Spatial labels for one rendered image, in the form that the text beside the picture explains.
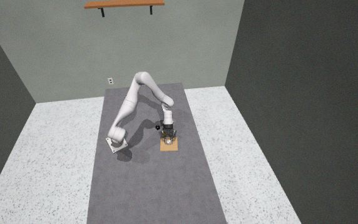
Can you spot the tan flat mat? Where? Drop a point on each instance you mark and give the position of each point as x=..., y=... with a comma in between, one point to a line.
x=165, y=147

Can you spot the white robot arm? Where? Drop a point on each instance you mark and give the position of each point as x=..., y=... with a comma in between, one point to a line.
x=129, y=104

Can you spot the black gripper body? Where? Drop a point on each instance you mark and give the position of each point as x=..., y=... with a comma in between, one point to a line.
x=168, y=128

